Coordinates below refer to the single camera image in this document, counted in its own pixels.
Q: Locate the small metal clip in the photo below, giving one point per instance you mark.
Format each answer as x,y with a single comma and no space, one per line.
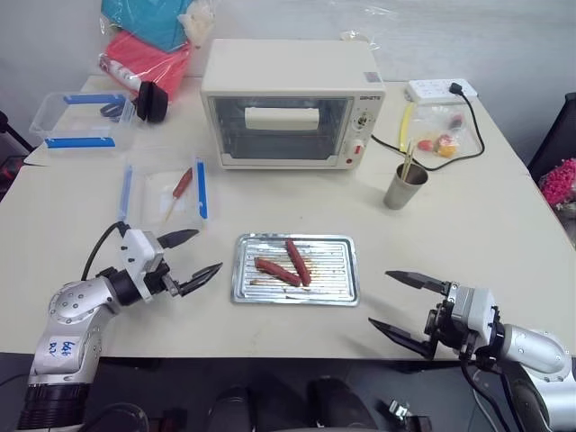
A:
399,410

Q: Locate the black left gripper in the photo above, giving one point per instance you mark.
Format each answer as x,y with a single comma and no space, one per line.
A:
157,279

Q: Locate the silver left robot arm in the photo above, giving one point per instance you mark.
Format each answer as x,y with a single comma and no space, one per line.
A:
67,310

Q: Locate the clear crumpled plastic wrap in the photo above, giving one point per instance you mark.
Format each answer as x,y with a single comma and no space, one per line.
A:
357,38

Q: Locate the red package in plastic wrap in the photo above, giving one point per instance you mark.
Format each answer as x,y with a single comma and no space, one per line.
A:
148,63

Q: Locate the black round gadget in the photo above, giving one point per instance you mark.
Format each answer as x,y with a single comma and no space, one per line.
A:
152,102

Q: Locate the black power plug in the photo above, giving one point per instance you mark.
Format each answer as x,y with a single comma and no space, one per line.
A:
455,88

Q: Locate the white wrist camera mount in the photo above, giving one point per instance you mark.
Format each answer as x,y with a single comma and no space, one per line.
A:
474,310
137,252

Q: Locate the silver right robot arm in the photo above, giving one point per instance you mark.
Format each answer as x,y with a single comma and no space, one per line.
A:
535,351

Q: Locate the dark rounded shape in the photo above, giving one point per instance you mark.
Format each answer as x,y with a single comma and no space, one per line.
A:
231,409

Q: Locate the sausage on wooden skewer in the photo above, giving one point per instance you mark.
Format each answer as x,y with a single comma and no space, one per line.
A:
182,183

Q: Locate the dark equipment beside table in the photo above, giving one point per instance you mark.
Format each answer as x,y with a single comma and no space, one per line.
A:
11,153

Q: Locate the metal cup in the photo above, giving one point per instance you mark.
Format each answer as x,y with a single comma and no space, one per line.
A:
402,193

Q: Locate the red toy strawberry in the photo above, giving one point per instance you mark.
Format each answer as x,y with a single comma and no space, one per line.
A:
425,145

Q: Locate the white power strip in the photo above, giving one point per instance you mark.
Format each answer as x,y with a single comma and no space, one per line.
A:
427,89

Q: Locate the crumpled white plastic bag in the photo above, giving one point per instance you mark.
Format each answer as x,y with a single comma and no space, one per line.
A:
195,22

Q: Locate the dark round base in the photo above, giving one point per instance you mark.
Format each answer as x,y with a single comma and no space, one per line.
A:
119,418

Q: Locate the pink fluffy object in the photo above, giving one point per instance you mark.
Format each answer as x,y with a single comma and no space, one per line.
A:
560,182

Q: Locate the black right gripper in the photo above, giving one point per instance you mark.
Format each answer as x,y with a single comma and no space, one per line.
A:
443,326

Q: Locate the clear lid with blue clips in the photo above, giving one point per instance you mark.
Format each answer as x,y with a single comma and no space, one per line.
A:
153,198

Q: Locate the clear plastic storage box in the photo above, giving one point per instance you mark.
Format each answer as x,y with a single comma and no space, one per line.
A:
67,130

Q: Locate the yellow orange toy fruit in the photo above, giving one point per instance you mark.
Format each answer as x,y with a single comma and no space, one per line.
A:
445,146

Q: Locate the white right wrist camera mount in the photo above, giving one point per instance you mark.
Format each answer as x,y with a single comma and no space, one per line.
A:
474,310

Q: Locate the red sausage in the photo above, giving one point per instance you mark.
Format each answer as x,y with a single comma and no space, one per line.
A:
276,271
299,262

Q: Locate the clear zip bag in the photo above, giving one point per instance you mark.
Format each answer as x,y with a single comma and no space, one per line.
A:
429,119

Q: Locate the teal fabric bag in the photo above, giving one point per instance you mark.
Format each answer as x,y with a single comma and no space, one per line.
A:
144,20

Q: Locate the black chair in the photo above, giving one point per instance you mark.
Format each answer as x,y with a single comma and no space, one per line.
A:
555,139

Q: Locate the dark object inside storage box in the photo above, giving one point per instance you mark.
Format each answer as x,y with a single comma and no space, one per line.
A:
111,110

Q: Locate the ribbed metal baking tray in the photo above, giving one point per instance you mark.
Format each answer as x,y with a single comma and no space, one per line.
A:
328,274

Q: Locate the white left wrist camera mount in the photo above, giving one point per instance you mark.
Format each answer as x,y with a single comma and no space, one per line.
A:
137,252

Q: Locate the cream toaster oven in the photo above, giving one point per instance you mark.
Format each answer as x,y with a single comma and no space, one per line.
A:
288,67

